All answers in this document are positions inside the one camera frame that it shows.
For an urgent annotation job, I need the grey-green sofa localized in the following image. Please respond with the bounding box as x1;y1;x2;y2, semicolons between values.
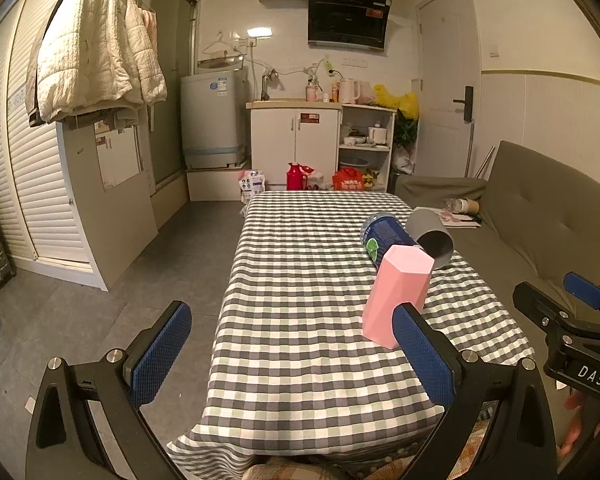
395;140;600;341

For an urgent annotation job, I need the patterned cloth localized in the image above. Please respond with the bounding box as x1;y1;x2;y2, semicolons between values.
245;412;501;480

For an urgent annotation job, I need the white washing machine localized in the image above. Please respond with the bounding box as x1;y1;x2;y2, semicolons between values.
181;71;247;170

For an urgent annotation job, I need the pink garment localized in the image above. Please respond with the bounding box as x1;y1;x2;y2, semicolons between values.
140;7;160;51

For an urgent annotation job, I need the red shopping bag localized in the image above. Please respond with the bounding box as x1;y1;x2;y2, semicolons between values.
332;167;365;192

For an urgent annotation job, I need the black door handle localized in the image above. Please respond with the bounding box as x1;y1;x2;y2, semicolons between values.
452;86;475;122

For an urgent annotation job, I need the white open shelf unit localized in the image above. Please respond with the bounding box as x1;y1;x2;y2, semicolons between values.
337;105;398;193

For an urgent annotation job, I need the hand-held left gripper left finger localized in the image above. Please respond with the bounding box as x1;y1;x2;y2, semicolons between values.
25;301;193;480

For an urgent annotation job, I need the black range hood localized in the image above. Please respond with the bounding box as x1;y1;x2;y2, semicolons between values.
307;0;395;51

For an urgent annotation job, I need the white door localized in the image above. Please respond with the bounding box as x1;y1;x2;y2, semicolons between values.
415;0;481;181

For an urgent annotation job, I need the paper sheet on wardrobe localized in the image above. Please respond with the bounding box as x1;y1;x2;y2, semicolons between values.
94;122;143;192

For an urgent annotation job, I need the pink white package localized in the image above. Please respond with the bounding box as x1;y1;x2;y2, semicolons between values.
237;169;267;203

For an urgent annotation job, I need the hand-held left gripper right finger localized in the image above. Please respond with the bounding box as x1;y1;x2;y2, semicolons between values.
391;302;563;480

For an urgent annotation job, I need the wire clothes hanger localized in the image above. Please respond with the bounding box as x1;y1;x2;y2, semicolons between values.
202;31;241;56

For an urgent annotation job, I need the white sink cabinet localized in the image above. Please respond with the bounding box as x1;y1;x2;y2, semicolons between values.
246;100;342;192

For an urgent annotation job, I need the mop handle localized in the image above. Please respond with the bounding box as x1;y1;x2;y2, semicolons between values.
464;119;476;178

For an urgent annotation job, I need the red thermos jug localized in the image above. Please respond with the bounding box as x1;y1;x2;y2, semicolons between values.
286;162;308;192

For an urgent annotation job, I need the grey cup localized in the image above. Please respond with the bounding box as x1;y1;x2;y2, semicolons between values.
406;209;455;269

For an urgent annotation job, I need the person's right hand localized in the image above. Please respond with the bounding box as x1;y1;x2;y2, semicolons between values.
560;390;589;457

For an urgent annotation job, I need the metal faucet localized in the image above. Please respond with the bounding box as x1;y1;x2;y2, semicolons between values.
260;67;281;102

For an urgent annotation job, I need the glass sliding door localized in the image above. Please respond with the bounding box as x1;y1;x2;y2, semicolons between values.
150;0;201;196

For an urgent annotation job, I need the white electric kettle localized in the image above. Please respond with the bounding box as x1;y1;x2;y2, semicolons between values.
340;77;362;106

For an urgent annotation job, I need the grey checkered tablecloth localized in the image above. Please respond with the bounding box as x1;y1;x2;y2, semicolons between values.
166;191;536;466

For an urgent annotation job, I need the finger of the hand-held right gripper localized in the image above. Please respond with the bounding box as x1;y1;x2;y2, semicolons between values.
563;271;600;328
512;281;577;335

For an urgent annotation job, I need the white louvred wardrobe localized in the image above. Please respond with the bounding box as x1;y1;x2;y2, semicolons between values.
0;0;159;291

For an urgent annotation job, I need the pink cup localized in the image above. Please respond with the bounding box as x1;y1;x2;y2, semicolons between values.
362;245;436;349

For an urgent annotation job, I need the white quilted jacket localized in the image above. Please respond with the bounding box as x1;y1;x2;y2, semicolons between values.
25;0;168;123

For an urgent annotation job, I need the pink booklet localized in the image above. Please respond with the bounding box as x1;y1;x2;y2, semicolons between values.
413;206;483;229

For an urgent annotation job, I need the white platform step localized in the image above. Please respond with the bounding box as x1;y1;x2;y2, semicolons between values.
186;165;251;202

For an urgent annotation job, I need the blue can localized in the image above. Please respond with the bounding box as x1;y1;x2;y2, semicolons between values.
360;213;423;271

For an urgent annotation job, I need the yellow plastic bag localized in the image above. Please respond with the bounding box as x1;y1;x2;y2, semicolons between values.
372;84;420;121

